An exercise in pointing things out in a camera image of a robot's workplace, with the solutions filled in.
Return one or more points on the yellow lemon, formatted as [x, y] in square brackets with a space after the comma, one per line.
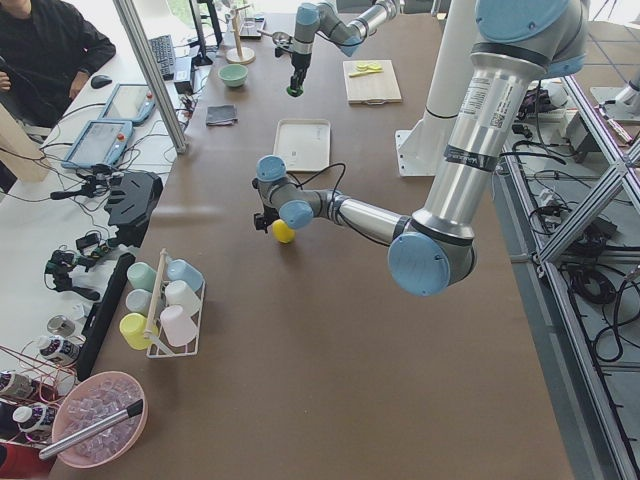
[282, 232]

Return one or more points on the teach pendant tablet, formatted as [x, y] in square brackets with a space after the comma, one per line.
[100, 142]
[129, 102]

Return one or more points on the grey folded cloth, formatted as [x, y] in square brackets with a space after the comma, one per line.
[221, 115]

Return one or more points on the wooden cutting board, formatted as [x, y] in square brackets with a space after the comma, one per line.
[373, 89]

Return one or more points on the mint green bowl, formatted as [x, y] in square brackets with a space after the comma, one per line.
[233, 75]

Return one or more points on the black plastic housing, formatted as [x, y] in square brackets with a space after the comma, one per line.
[133, 197]

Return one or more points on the metal ice scoop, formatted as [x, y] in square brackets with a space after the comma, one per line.
[57, 447]

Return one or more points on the person in black shirt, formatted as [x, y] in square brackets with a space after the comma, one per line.
[49, 51]

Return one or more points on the pink bowl of ice cubes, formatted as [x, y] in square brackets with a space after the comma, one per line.
[93, 400]

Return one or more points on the green lime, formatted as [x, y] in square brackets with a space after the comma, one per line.
[294, 92]

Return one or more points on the black computer mouse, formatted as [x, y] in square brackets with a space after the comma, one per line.
[100, 81]

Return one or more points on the black flat bar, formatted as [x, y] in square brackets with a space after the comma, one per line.
[103, 317]

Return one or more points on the light blue cup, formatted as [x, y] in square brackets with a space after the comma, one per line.
[180, 269]

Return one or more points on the yellow plastic knife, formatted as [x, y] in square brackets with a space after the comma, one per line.
[360, 73]

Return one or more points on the mint green cup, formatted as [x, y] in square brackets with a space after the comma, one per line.
[141, 276]

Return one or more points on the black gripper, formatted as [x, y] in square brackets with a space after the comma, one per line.
[300, 61]
[268, 212]

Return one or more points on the pink cup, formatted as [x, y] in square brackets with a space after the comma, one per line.
[178, 327]

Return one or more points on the cream rabbit tray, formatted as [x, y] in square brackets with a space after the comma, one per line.
[303, 144]

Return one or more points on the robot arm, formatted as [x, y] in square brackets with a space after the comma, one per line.
[517, 42]
[322, 18]

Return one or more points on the black keyboard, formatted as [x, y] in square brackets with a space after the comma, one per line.
[163, 51]

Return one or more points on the aluminium frame post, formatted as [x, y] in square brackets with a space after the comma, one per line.
[136, 34]

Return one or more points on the white wire cup rack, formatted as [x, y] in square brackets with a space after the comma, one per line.
[160, 347]

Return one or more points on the yellow cup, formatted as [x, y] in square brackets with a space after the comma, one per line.
[132, 327]

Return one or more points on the round wooden stand base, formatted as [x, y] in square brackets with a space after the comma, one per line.
[238, 54]

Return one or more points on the white cup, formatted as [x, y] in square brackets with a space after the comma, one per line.
[138, 301]
[178, 292]

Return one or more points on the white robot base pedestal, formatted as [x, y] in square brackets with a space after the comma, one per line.
[420, 149]

